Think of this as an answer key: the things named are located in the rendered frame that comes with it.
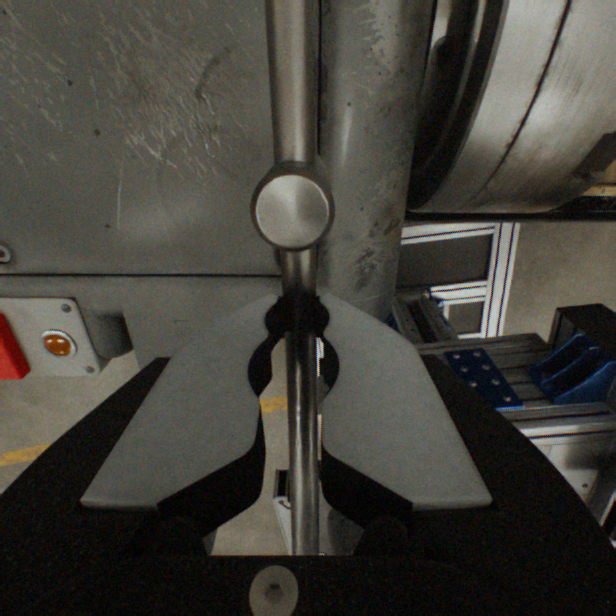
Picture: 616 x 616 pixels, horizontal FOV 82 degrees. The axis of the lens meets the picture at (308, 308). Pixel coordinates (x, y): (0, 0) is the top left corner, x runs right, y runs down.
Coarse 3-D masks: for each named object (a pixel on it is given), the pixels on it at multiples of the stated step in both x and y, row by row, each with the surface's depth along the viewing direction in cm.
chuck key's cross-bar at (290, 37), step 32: (288, 0) 8; (288, 32) 8; (288, 64) 9; (288, 96) 9; (288, 128) 9; (288, 160) 10; (288, 256) 11; (288, 288) 12; (288, 320) 12; (288, 352) 13; (288, 384) 13; (288, 416) 14; (288, 448) 14
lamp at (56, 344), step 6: (48, 336) 28; (54, 336) 28; (60, 336) 28; (48, 342) 28; (54, 342) 28; (60, 342) 28; (66, 342) 28; (48, 348) 29; (54, 348) 29; (60, 348) 29; (66, 348) 29; (60, 354) 29; (66, 354) 29
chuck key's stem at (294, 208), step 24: (288, 168) 9; (312, 168) 9; (264, 192) 9; (288, 192) 9; (312, 192) 9; (264, 216) 9; (288, 216) 9; (312, 216) 9; (264, 240) 10; (288, 240) 9; (312, 240) 9
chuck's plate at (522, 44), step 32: (480, 0) 22; (512, 0) 19; (544, 0) 19; (480, 32) 23; (512, 32) 20; (544, 32) 20; (480, 64) 24; (512, 64) 21; (544, 64) 21; (480, 96) 22; (512, 96) 22; (448, 128) 28; (480, 128) 24; (512, 128) 24; (416, 160) 36; (448, 160) 27; (480, 160) 26; (416, 192) 38; (448, 192) 30
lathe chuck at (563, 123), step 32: (576, 0) 19; (608, 0) 19; (576, 32) 20; (608, 32) 20; (576, 64) 21; (608, 64) 21; (544, 96) 22; (576, 96) 22; (608, 96) 22; (544, 128) 24; (576, 128) 24; (608, 128) 24; (512, 160) 26; (544, 160) 26; (576, 160) 26; (480, 192) 30; (512, 192) 30; (544, 192) 30; (576, 192) 29
